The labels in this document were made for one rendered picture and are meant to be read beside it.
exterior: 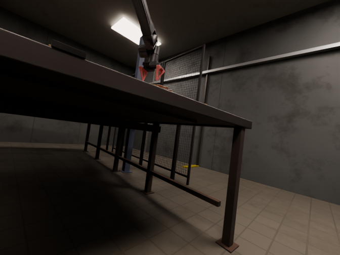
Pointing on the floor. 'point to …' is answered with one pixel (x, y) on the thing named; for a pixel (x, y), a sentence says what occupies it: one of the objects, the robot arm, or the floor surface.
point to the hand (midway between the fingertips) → (150, 79)
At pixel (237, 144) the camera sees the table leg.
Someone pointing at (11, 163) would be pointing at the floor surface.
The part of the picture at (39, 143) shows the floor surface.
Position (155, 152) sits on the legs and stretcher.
